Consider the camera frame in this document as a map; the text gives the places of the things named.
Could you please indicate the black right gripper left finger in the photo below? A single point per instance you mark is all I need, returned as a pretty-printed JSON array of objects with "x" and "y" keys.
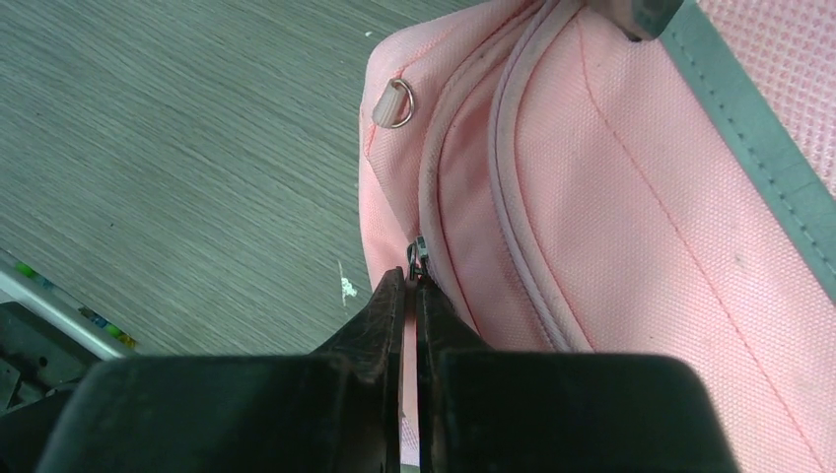
[{"x": 336, "y": 409}]

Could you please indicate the pink student backpack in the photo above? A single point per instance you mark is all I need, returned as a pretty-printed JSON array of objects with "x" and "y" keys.
[{"x": 581, "y": 188}]

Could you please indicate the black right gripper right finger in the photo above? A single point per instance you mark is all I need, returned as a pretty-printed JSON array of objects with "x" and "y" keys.
[{"x": 488, "y": 410}]

